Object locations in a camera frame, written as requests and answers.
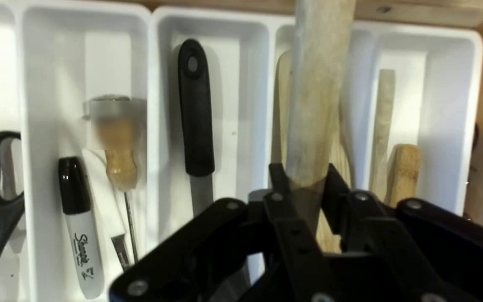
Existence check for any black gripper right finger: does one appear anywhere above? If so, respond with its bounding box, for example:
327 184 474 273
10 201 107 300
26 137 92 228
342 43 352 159
322 163 483 302

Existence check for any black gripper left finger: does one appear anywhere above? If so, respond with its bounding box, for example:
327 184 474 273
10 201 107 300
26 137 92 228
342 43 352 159
107 161 332 302

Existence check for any wide bamboo spatula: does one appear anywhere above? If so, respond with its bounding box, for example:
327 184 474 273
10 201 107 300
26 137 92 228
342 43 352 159
271 48 355 186

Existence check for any white drawer organizer tray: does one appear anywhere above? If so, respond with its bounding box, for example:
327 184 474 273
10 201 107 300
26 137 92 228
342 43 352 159
0 0 483 302

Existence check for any brown wooden slotted spoon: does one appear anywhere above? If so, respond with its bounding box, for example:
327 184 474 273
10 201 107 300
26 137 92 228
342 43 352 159
385 142 424 209

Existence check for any white marker with black cap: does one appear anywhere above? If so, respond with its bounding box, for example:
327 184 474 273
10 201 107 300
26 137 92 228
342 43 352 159
57 156 105 300

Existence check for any wooden handled metal tool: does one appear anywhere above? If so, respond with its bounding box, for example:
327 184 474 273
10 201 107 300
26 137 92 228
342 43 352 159
82 94 142 265

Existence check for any black spatula with black handle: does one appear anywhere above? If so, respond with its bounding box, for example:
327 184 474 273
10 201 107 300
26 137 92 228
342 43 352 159
176 37 216 216

